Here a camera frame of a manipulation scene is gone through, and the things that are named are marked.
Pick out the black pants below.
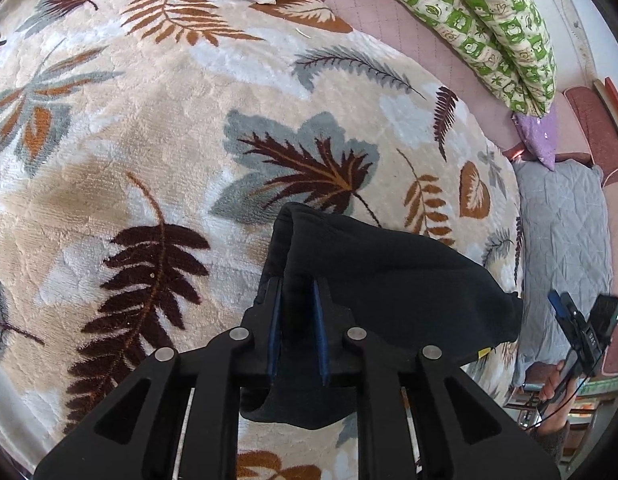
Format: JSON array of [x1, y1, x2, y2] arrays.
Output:
[[242, 203, 522, 430]]

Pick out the purple pillow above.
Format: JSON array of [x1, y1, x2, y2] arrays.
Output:
[[512, 105, 558, 171]]

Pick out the green patterned folded quilt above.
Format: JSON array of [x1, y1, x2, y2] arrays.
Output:
[[397, 0, 556, 118]]

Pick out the grey quilted blanket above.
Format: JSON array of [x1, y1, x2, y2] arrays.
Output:
[[513, 159, 613, 386]]

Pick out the leaf pattern plush blanket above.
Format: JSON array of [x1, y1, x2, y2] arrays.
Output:
[[0, 0, 521, 472]]

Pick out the person's right hand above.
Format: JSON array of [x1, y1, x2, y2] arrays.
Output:
[[537, 361, 580, 436]]

